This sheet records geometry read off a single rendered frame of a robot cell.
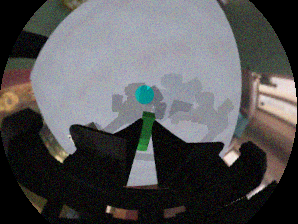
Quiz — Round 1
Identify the cyan circle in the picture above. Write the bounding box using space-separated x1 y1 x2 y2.
136 85 154 104

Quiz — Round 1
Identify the green post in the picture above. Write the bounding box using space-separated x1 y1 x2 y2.
137 112 156 152

